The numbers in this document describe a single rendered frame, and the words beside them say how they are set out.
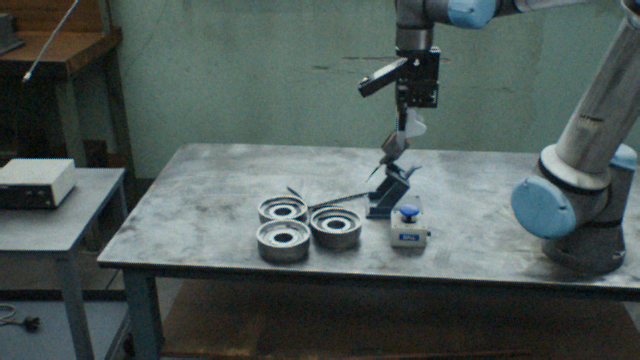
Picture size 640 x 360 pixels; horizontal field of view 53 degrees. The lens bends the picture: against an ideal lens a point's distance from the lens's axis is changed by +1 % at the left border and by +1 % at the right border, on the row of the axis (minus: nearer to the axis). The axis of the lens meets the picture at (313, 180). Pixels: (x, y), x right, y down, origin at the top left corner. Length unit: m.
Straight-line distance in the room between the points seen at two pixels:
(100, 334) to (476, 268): 1.25
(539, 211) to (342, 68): 1.85
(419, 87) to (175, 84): 1.88
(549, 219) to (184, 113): 2.20
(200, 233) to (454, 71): 1.77
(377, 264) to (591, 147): 0.44
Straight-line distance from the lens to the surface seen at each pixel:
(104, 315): 2.18
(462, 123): 2.96
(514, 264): 1.29
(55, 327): 2.18
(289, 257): 1.23
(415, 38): 1.27
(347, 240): 1.27
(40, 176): 1.83
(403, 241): 1.29
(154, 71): 3.04
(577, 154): 1.09
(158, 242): 1.35
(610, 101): 1.05
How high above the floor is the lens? 1.49
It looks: 26 degrees down
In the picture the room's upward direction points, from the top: 1 degrees counter-clockwise
